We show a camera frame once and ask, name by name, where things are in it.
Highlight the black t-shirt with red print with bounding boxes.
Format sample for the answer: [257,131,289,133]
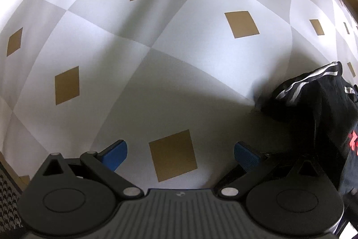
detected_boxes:
[260,61,358,197]

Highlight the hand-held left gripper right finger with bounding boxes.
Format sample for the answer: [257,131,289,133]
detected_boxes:
[214,141,328,199]

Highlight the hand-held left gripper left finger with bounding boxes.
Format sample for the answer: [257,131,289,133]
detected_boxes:
[36,140,144,199]

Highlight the houndstooth patterned cloth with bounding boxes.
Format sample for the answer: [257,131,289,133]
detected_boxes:
[0,172,23,239]

